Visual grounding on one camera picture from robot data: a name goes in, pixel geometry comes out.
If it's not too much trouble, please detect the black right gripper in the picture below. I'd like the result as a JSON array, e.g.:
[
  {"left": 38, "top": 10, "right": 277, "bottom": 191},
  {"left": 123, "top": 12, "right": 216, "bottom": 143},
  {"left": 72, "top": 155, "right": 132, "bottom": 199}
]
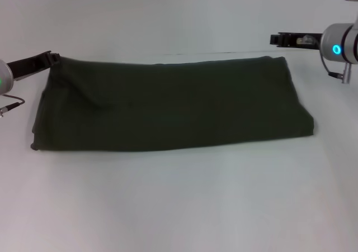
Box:
[{"left": 269, "top": 32, "right": 324, "bottom": 50}]

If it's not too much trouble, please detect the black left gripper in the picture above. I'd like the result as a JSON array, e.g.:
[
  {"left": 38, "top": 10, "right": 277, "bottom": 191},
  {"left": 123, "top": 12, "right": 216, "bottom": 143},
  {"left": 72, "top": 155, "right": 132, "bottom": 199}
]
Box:
[{"left": 5, "top": 50, "right": 62, "bottom": 83}]

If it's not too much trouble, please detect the dark green shirt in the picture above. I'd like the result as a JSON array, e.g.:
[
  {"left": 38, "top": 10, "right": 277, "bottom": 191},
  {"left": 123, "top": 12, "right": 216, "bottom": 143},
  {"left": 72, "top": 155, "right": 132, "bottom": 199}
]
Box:
[{"left": 30, "top": 55, "right": 317, "bottom": 154}]

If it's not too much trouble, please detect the right gripper cable with plug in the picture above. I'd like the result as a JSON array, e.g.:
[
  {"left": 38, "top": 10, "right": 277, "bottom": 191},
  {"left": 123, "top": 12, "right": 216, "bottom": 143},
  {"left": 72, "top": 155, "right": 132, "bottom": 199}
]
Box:
[{"left": 318, "top": 49, "right": 352, "bottom": 84}]

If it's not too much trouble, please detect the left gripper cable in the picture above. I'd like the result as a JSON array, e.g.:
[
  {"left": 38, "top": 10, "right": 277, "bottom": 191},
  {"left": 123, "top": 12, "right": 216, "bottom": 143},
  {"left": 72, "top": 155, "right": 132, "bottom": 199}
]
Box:
[{"left": 0, "top": 93, "right": 26, "bottom": 119}]

